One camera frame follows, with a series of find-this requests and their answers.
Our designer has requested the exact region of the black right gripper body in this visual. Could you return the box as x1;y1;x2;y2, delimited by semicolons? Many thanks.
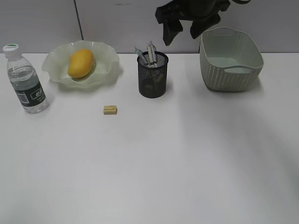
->
155;0;230;24

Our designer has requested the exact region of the beige and white pen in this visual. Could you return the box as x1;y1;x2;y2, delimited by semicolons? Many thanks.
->
149;41;158;68

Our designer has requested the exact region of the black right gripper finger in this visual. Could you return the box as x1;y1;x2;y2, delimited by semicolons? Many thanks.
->
190;14;221;39
163;20;183;46

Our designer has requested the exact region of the yellow mango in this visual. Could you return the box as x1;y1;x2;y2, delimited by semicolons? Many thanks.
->
68;49;94;78

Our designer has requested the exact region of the pale green woven basket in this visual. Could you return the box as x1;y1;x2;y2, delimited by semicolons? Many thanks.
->
199;27;264;92

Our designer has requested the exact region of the clear water bottle green label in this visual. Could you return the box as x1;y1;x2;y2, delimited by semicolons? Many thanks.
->
3;43;49;113

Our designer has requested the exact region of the translucent green wavy plate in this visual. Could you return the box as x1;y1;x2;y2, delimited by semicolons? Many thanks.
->
42;40;123;89

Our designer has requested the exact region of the black mesh pen holder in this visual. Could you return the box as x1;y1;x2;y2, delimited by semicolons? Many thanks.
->
137;51;169;98

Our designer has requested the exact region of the blue and white pen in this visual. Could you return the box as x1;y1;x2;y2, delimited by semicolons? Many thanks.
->
135;46;149;66

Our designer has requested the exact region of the yellow eraser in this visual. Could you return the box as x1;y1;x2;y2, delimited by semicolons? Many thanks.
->
103;105;118;115
144;85;154;92
156;74;164;83

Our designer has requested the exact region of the grey and white pen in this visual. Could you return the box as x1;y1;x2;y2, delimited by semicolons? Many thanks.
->
147;42;155;68

